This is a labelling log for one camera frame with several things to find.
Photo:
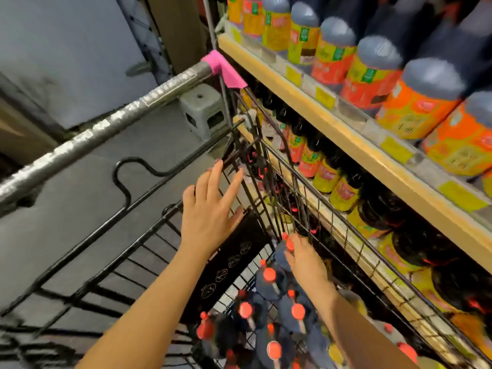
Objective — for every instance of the person's right forearm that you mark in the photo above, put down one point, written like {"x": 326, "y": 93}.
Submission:
{"x": 361, "y": 334}

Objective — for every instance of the row of large orange-labelled bottles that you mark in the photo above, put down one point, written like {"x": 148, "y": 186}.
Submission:
{"x": 369, "y": 72}

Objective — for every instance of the person's right hand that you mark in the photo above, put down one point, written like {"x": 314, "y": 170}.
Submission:
{"x": 307, "y": 265}

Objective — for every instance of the person's left middle finger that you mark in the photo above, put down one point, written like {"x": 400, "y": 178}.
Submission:
{"x": 215, "y": 178}

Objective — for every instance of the row of yellow price labels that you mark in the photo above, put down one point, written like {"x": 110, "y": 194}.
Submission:
{"x": 396, "y": 149}

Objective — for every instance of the wooden shelf board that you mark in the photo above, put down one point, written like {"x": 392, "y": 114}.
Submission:
{"x": 388, "y": 280}
{"x": 365, "y": 149}

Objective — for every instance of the red-capped dark sauce bottle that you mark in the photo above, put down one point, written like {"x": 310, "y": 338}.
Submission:
{"x": 282, "y": 251}

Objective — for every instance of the person's left thumb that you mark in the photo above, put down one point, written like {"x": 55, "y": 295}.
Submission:
{"x": 237, "y": 217}

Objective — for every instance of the grey flat panel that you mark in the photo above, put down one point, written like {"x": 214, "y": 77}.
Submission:
{"x": 69, "y": 53}

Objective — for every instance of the person's right fingers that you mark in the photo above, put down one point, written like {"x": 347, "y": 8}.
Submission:
{"x": 296, "y": 245}

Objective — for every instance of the pile of dark sauce bottles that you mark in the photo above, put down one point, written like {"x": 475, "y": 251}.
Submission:
{"x": 269, "y": 318}

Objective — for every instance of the grey metal shelf post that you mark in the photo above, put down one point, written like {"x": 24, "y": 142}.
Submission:
{"x": 215, "y": 46}

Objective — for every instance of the row of small dark bottles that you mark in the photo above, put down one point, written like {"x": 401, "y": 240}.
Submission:
{"x": 384, "y": 211}

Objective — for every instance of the person's left hand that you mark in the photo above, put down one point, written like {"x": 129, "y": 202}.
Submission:
{"x": 205, "y": 219}

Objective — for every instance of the person's left forearm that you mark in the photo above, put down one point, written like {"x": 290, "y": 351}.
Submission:
{"x": 153, "y": 311}

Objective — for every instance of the black cart seat flap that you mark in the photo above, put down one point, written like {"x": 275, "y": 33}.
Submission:
{"x": 230, "y": 261}

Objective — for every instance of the grey plastic stool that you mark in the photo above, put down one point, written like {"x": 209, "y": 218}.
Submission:
{"x": 202, "y": 107}

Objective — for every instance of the person's left little finger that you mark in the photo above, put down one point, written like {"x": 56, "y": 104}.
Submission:
{"x": 188, "y": 195}

